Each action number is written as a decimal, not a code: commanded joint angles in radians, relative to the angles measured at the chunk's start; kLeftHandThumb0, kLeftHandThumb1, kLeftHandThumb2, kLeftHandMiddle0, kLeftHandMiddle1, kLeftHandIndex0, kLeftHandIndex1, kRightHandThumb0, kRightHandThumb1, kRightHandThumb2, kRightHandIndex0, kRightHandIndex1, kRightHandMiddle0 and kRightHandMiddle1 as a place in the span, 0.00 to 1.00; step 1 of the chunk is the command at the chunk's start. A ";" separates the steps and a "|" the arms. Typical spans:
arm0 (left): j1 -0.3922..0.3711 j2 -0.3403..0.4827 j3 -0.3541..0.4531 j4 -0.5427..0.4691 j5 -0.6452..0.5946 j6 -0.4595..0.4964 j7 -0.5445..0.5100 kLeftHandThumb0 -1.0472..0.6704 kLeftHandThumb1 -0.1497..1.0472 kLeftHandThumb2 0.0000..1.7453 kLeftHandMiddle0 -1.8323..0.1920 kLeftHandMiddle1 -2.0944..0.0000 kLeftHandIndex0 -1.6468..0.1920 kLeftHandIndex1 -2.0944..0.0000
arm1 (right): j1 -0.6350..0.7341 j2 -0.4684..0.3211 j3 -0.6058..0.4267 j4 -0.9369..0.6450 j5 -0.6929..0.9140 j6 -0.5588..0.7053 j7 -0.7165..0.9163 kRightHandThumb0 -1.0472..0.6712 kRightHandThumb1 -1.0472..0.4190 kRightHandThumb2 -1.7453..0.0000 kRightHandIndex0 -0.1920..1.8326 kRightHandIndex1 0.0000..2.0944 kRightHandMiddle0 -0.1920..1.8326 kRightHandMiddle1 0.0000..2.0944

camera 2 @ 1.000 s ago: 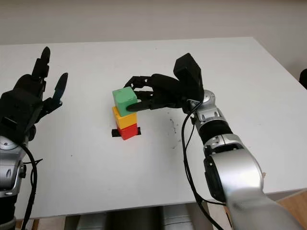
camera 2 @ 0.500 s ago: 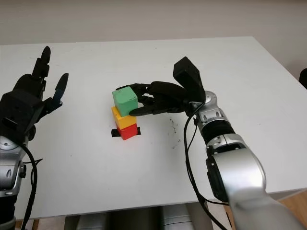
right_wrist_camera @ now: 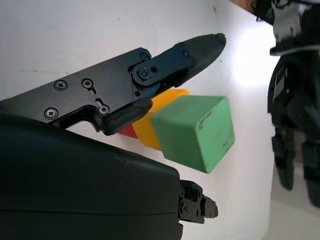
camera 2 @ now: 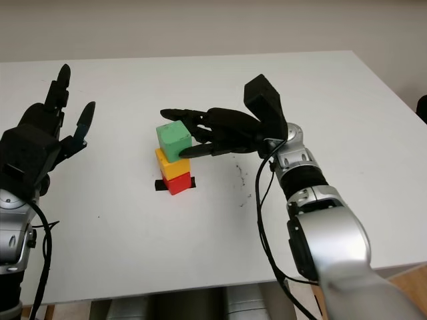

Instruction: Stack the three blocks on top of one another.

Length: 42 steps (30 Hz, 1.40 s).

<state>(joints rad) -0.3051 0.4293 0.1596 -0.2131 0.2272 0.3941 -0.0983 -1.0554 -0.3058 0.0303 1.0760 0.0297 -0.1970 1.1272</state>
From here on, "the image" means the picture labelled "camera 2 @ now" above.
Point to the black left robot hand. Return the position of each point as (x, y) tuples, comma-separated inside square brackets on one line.
[(40, 115)]

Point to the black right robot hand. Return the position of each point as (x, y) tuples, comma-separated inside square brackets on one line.
[(230, 130)]

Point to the green cube block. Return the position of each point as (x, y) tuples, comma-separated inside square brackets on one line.
[(173, 140)]

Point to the yellow cube block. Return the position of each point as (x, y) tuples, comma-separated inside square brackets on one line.
[(171, 165)]

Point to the red cube block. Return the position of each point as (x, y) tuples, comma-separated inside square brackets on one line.
[(177, 183)]

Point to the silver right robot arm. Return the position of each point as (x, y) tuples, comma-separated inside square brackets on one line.
[(327, 226)]

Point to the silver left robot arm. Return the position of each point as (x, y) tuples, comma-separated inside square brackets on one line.
[(13, 233)]

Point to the black tape strip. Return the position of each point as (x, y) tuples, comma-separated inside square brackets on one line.
[(158, 186)]

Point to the grey robot lower body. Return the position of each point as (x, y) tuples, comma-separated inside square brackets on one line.
[(187, 303)]

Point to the dark round background object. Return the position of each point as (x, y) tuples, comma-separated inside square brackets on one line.
[(422, 108)]

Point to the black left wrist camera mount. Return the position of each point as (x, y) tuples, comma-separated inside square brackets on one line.
[(26, 153)]

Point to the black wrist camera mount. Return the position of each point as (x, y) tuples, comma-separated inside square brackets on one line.
[(267, 103), (26, 153)]

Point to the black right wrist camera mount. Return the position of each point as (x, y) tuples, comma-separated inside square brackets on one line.
[(267, 103)]

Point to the white table frame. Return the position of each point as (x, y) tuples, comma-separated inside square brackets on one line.
[(403, 268)]

